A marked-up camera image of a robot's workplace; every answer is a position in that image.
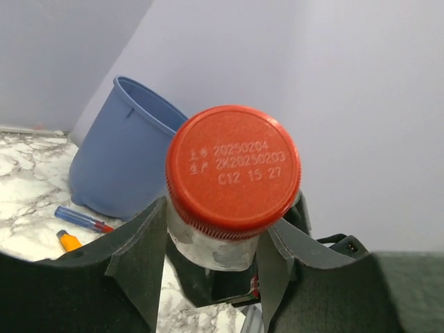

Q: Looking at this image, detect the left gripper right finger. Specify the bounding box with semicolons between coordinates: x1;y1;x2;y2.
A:
257;221;443;332

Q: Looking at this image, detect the blue handled screwdriver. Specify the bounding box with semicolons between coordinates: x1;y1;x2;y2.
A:
55;206;114;233

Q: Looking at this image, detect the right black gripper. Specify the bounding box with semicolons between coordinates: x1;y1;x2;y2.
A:
165;190;368;308

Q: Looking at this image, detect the clear bottle red cap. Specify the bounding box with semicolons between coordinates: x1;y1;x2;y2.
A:
165;105;302;271

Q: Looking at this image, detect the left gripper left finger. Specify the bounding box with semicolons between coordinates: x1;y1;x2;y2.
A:
1;198;167;332

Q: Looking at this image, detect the orange utility knife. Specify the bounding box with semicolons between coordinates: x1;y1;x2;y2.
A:
56;230;82;253

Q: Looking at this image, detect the blue plastic bin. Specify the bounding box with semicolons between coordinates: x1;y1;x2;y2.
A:
69;76;187;221

